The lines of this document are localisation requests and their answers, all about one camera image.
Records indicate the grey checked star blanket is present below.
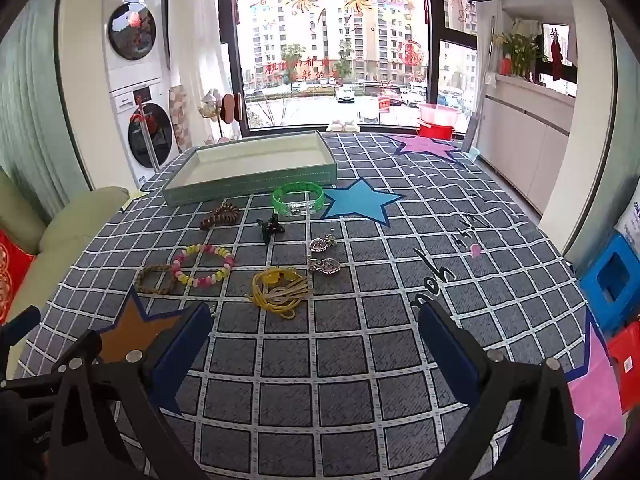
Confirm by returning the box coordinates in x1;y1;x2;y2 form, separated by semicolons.
7;131;628;480

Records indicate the white curtain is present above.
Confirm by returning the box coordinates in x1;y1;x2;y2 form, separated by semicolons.
169;0;223;126

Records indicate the silver heart earring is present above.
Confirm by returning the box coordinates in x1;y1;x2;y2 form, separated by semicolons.
309;232;339;254
307;257;341;277

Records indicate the gold slipper rack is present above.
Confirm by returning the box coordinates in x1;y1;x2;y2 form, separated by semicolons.
198;87;246;145

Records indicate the white front-load washing machine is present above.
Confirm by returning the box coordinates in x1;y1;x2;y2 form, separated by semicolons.
110;77;182;183

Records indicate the black hair clip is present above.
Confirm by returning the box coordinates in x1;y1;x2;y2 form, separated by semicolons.
256;213;287;244

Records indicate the blue plastic stool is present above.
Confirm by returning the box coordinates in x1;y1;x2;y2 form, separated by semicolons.
579;234;640;335

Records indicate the red plastic stool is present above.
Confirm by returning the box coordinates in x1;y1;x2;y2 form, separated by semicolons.
606;321;640;415

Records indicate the white low cabinet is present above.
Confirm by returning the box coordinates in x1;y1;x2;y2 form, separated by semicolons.
477;72;577;216

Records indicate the green translucent bracelet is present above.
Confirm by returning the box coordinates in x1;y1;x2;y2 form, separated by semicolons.
271;182;326;219

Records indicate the brown braided bracelet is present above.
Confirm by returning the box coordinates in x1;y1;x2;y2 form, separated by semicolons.
135;264;177;295

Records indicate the brown spiral bead bracelet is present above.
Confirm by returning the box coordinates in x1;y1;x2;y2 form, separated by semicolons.
200;201;241;231

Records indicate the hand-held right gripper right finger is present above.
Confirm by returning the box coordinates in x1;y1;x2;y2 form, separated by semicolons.
417;300;581;480

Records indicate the green box tray white inside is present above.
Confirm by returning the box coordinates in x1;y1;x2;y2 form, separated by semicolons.
161;130;339;207

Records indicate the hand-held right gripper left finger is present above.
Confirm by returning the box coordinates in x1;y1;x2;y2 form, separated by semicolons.
50;302;215;480

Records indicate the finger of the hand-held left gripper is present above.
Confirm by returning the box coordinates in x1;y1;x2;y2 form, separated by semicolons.
0;329;102;397
0;306;42;378

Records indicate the white stacked dryer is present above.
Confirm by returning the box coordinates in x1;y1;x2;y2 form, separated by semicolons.
101;0;171;95

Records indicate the pale green sofa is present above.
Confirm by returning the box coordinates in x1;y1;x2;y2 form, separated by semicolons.
0;166;131;321

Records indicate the pink checked board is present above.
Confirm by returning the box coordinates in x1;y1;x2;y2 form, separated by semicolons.
169;85;194;154

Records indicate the red cushion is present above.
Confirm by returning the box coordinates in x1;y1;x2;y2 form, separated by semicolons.
0;230;37;323

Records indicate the yellow tassel cord ornament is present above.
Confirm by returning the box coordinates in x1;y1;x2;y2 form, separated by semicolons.
246;267;313;320

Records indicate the white printed sack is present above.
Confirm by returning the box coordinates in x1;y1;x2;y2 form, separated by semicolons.
614;199;640;253

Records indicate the potted plant red pot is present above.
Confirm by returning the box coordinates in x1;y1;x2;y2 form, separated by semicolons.
492;31;546;80

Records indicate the mop with red clips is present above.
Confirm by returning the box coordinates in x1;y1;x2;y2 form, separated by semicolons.
131;101;162;172

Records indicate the pink yellow bead bracelet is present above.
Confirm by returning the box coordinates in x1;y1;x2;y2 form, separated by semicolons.
171;243;235;289

